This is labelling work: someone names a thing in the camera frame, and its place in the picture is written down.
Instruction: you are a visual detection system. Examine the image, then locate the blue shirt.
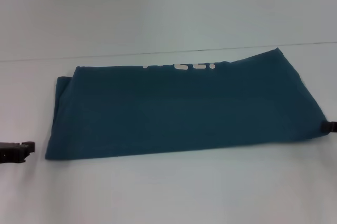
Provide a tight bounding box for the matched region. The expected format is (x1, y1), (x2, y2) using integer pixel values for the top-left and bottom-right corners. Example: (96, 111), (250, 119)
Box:
(44, 47), (329, 161)

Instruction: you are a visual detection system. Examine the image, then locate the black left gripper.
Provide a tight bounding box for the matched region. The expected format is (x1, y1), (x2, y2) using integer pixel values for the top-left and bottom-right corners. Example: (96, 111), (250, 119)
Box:
(0, 141), (36, 164)

